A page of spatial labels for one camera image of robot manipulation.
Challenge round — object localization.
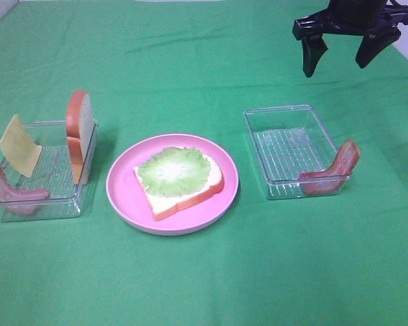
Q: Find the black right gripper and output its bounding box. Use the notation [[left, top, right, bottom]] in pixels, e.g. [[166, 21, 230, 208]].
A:
[[292, 0, 408, 77]]

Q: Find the red bacon strip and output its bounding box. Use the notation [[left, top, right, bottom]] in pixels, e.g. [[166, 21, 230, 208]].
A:
[[299, 139, 360, 196]]

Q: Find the green lettuce leaf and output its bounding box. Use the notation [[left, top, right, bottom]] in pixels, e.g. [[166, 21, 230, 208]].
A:
[[135, 147, 211, 197]]

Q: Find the bread slice orange crust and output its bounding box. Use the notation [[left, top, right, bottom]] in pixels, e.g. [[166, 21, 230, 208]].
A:
[[133, 152, 224, 221]]

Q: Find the clear plastic tray right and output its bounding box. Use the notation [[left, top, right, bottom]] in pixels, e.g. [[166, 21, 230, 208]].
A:
[[243, 105, 351, 200]]

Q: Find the clear plastic tray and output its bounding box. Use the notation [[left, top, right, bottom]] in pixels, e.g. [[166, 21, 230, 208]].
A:
[[243, 105, 351, 200], [0, 120, 99, 222]]

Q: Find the green tablecloth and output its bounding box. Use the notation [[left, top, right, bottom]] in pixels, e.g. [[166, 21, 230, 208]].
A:
[[0, 1, 408, 325]]

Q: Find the pink round plate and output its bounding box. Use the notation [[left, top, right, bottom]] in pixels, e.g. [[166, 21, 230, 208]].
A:
[[106, 134, 239, 236]]

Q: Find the standing bread slice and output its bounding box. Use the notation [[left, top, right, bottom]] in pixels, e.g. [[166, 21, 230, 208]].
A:
[[66, 90, 94, 184]]

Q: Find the clear plastic tray left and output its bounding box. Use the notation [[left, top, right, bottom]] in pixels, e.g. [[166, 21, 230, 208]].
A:
[[0, 120, 99, 222]]

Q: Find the yellow cheese slice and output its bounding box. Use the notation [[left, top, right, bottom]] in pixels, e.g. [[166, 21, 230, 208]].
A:
[[0, 114, 42, 178]]

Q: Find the pink bacon strip left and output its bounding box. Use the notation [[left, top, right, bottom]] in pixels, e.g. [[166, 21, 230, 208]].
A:
[[0, 167, 49, 202]]

